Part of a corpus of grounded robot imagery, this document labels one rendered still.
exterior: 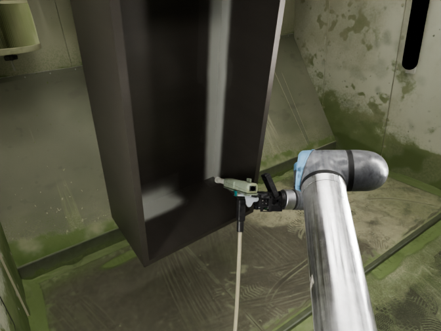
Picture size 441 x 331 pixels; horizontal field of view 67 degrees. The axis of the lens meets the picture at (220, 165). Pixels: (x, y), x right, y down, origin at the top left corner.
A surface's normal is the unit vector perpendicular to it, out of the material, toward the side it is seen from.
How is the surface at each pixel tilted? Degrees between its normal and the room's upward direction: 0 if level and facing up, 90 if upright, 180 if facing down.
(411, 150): 90
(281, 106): 57
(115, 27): 102
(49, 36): 90
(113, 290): 0
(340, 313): 21
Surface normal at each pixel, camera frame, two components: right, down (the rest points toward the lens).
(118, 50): 0.59, 0.50
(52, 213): 0.43, -0.21
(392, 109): -0.83, 0.30
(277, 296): -0.07, -0.89
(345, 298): -0.15, -0.75
